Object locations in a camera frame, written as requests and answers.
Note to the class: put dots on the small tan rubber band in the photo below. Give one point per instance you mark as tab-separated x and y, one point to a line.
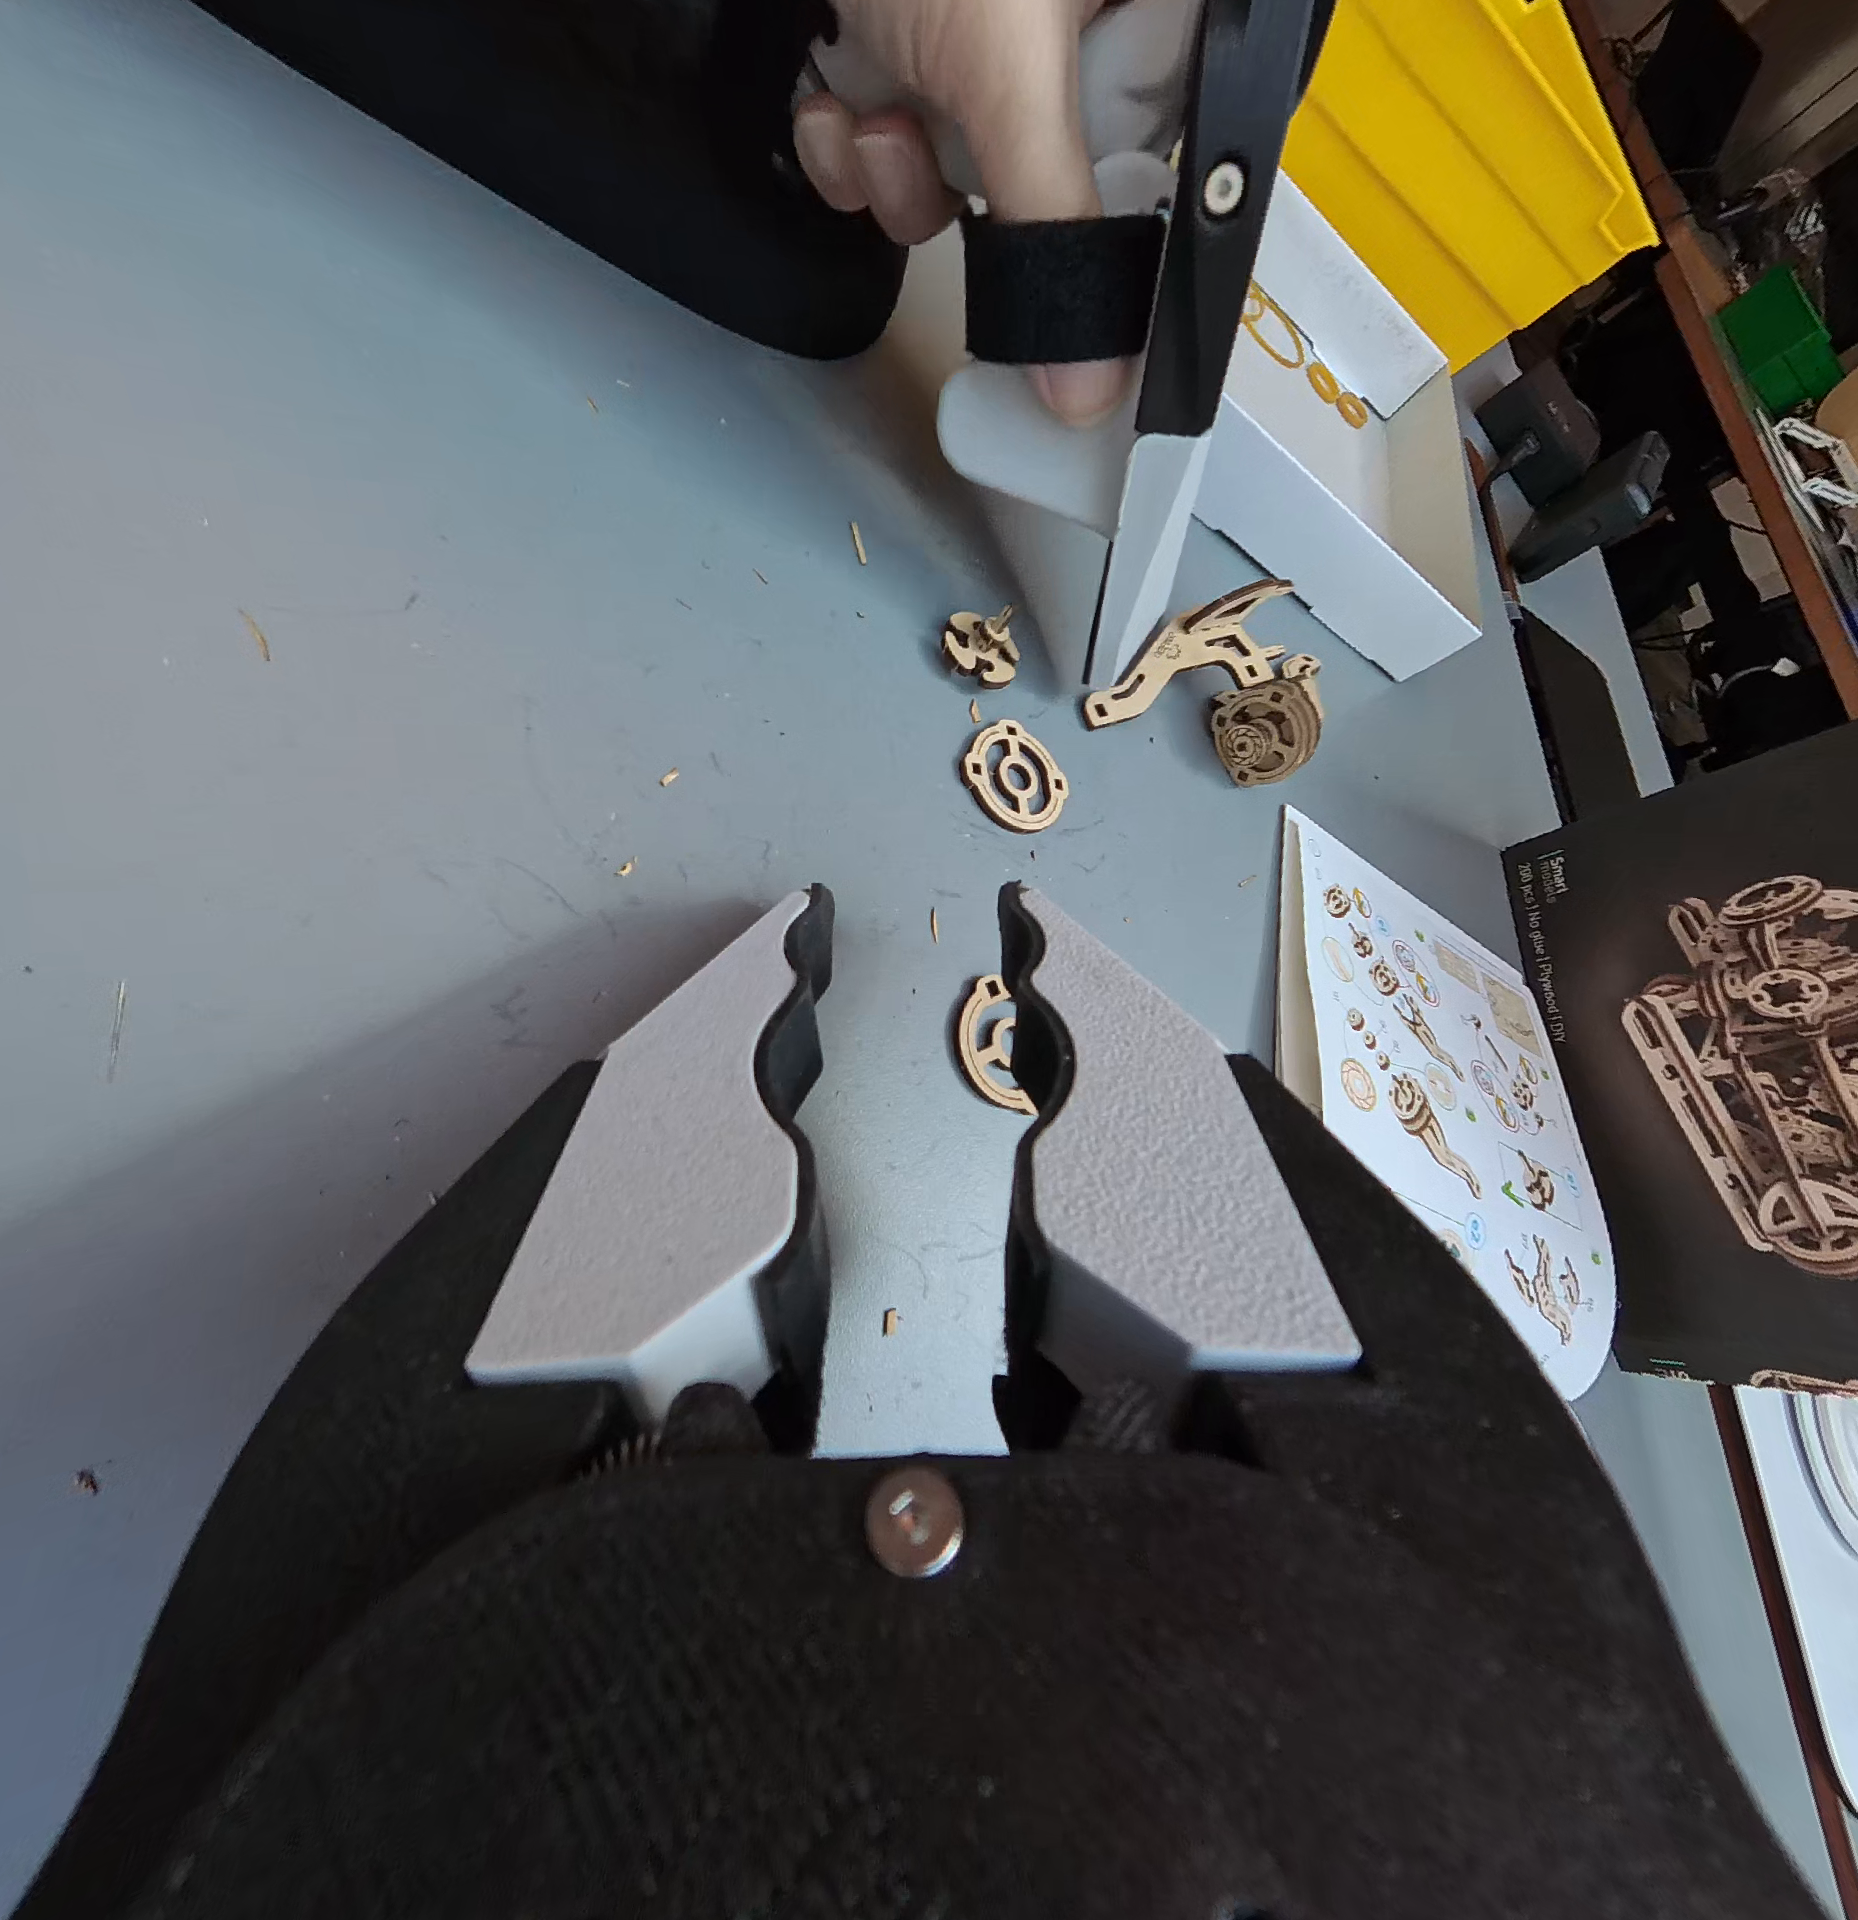
1319	403

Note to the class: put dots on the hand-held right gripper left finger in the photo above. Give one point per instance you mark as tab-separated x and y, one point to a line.
675	1200

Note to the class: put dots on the yellow plastic bin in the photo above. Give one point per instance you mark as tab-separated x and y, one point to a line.
1470	181

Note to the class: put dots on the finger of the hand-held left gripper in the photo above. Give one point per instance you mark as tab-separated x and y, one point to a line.
1154	525
1041	495

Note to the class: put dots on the round wooden hub assembly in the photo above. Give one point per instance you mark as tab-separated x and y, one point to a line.
1260	735

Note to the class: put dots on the thin curved wooden part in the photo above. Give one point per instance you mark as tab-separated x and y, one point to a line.
1244	601

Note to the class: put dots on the green plastic box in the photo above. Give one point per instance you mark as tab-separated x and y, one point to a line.
1778	339

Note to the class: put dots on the open instruction booklet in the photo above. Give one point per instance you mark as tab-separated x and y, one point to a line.
1410	1050

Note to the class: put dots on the large tan rubber band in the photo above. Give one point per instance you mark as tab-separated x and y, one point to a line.
1309	360

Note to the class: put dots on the black flat case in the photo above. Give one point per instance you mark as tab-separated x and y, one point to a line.
1583	706

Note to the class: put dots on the black product box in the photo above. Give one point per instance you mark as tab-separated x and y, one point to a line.
1620	1200

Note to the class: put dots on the black quilted cushion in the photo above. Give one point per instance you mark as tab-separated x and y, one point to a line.
571	150

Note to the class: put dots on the brown wooden shelf board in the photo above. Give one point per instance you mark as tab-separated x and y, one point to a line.
1698	301

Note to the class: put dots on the small wooden cross wheel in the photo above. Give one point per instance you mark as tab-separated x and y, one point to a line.
978	653

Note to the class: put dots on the dark grey device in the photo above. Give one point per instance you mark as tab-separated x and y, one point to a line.
1598	510

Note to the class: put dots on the person's left hand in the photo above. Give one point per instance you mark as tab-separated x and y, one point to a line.
959	91

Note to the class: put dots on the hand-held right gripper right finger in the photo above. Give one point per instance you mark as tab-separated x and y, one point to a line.
1170	1200

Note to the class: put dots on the wooden arm part with logo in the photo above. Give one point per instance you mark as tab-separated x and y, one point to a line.
1154	668

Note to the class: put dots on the white cardboard box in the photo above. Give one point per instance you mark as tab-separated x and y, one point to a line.
1349	585

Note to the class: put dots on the black box device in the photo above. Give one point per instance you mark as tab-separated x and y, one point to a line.
1538	443

